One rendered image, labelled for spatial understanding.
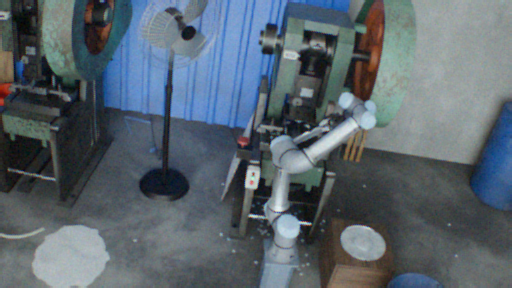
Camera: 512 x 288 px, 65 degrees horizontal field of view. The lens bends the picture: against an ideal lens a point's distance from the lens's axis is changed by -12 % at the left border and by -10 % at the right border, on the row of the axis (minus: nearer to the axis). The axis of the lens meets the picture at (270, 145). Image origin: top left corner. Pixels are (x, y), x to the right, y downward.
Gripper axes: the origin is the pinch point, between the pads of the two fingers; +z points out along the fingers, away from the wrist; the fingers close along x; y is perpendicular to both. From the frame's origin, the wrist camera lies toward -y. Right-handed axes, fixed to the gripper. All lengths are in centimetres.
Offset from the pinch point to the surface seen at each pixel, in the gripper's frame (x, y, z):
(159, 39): -85, 33, 55
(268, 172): 15, 0, 54
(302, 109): -12.4, -18.5, 23.0
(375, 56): -23, -44, -24
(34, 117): -83, 93, 139
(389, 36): -29, -22, -48
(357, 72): -19, -66, 6
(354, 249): 77, -4, 19
